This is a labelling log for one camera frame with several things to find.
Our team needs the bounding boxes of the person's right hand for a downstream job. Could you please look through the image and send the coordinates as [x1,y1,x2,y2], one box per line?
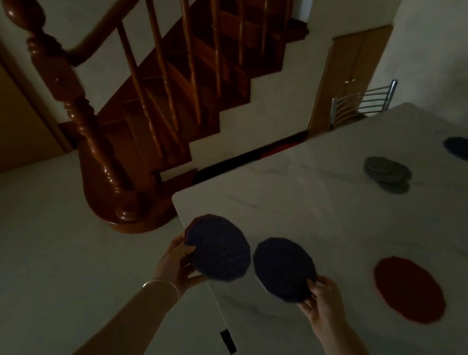
[294,273,355,344]

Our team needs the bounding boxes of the person's left hand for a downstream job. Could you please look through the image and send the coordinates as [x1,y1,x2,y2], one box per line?
[150,232,213,299]

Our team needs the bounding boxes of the stack of blue round coasters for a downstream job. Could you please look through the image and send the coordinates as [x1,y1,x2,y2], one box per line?
[179,211,257,285]

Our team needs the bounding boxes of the person's left forearm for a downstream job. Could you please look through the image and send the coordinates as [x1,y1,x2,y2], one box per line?
[64,269,181,355]

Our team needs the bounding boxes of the red round coaster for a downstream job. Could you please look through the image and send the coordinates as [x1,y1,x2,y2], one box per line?
[367,253,453,327]

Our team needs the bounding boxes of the stack of grey round coasters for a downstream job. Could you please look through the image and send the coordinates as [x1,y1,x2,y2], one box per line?
[360,154,415,197]

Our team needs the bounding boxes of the wooden staircase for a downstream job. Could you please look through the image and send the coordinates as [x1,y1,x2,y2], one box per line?
[44,0,314,256]

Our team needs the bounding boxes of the metal chair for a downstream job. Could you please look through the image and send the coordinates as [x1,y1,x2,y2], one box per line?
[328,71,399,139]

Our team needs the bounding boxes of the wooden stair railing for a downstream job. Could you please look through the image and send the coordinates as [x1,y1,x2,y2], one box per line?
[0,0,294,241]

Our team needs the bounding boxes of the wooden cabinet doors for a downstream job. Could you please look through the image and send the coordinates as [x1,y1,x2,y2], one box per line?
[307,15,394,147]

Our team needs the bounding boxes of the silver bracelet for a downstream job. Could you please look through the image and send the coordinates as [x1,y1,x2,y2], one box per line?
[141,277,182,303]

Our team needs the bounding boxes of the black table bracket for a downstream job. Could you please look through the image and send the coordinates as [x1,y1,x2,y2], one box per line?
[217,328,240,355]

